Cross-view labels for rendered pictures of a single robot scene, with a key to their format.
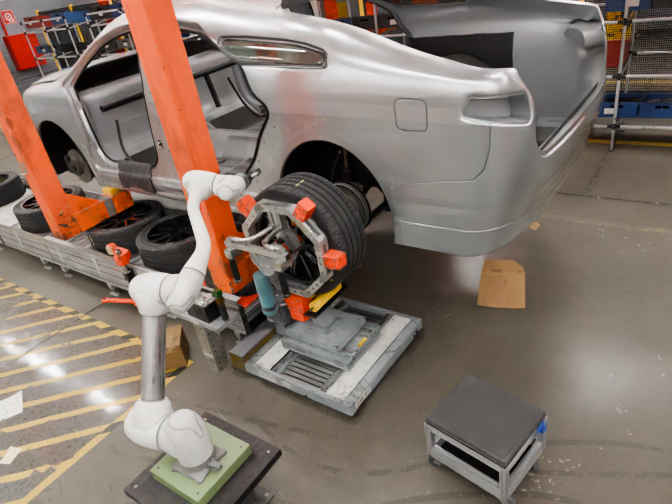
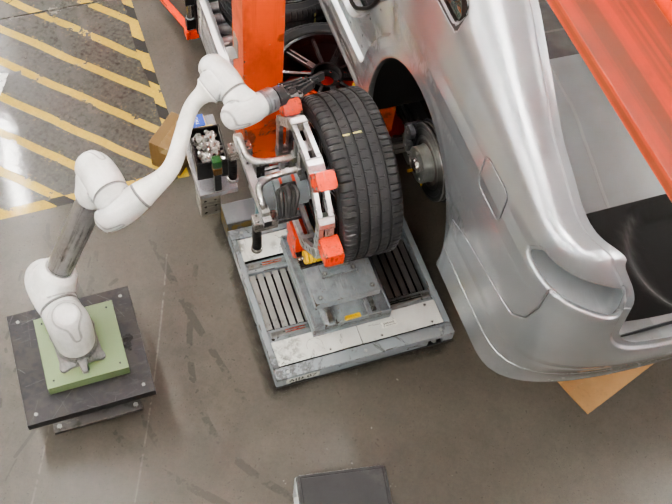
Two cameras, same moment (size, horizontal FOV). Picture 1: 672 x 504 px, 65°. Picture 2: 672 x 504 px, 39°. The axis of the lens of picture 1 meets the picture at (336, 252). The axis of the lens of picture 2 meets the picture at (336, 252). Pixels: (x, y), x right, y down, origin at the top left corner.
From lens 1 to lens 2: 1.90 m
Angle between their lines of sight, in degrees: 33
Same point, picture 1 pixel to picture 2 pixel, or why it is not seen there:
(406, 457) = (283, 475)
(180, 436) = (55, 332)
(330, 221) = (348, 211)
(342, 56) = (477, 39)
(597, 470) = not seen: outside the picture
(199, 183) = (210, 85)
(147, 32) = not seen: outside the picture
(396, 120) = (480, 174)
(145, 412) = (42, 281)
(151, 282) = (93, 179)
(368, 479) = (231, 466)
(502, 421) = not seen: outside the picture
